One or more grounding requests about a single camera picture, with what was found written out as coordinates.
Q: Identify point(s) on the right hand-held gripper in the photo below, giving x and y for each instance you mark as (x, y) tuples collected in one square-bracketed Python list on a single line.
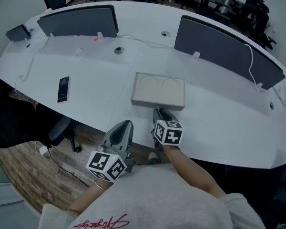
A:
[(171, 135)]

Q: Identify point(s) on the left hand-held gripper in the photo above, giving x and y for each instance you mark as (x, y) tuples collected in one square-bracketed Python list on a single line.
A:
[(99, 163)]

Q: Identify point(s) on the person's left forearm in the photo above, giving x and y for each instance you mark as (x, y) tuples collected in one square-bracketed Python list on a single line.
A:
[(90, 199)]

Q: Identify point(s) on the person's right forearm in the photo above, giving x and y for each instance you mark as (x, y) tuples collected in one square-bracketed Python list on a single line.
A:
[(193, 173)]

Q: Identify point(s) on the person's right shoe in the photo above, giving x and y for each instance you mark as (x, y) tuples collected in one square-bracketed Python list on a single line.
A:
[(153, 156)]

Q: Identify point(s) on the person's light grey shirt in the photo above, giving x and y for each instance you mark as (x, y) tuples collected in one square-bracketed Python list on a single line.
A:
[(157, 199)]

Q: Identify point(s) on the smartphone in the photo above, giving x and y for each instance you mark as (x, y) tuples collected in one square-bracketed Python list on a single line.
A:
[(63, 89)]

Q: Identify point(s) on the white power adapter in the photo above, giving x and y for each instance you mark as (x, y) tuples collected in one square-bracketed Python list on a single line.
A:
[(43, 150)]

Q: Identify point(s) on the grey desk divider panel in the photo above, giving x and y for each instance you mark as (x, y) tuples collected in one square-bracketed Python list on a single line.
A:
[(17, 33), (78, 23), (217, 44)]

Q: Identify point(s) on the black mesh office chair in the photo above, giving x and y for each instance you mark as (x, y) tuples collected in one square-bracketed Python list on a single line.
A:
[(264, 194)]

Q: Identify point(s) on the small blue object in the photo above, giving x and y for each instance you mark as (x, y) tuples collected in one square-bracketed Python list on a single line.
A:
[(31, 30)]

